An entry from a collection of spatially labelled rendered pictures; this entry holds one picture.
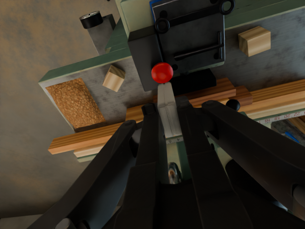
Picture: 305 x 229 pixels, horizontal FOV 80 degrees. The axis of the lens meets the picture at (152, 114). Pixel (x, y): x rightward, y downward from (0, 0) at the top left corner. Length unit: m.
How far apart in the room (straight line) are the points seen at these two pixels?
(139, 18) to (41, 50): 1.24
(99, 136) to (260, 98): 0.37
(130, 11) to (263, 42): 0.23
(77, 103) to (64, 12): 0.98
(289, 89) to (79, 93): 0.45
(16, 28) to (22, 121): 0.79
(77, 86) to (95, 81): 0.04
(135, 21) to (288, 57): 0.32
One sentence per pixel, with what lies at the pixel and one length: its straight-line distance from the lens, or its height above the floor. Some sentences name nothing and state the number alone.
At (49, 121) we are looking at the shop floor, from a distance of 1.85.
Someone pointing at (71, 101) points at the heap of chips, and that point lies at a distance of 0.43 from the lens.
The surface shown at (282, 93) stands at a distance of 0.48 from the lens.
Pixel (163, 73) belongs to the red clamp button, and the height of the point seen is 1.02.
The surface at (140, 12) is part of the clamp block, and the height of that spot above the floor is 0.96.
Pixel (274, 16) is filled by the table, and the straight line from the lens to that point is 0.43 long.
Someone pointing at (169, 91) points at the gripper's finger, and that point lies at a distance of 0.18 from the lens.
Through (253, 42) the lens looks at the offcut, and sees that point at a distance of 0.38.
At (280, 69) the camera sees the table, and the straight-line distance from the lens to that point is 0.48.
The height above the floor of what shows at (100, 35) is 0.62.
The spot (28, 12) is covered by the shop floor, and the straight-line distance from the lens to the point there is 1.45.
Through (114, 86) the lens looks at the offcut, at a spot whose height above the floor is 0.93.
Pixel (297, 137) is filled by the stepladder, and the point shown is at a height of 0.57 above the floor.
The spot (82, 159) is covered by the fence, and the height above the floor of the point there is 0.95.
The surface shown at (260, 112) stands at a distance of 0.46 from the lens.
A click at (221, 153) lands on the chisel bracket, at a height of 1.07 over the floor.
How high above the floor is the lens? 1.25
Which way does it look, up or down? 52 degrees down
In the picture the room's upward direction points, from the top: 177 degrees clockwise
